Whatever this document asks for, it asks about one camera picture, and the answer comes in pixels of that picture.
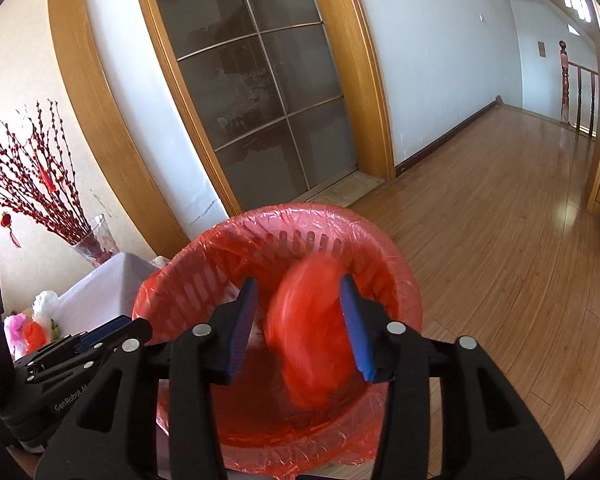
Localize red plastic bag trash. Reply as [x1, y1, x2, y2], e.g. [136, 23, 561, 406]
[264, 254, 369, 420]

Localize red lined trash basket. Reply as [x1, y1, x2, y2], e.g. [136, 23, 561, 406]
[132, 204, 422, 479]

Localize plush toys pile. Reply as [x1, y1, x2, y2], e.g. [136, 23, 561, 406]
[4, 290, 61, 361]

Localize clear glass vase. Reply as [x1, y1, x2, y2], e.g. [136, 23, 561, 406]
[73, 214, 120, 268]

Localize red berry branch bouquet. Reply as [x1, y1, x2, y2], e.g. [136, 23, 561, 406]
[0, 100, 90, 245]

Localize wooden stair railing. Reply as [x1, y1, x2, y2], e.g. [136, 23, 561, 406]
[558, 40, 598, 139]

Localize glass panel sliding door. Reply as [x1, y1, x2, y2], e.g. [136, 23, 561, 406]
[157, 0, 357, 210]

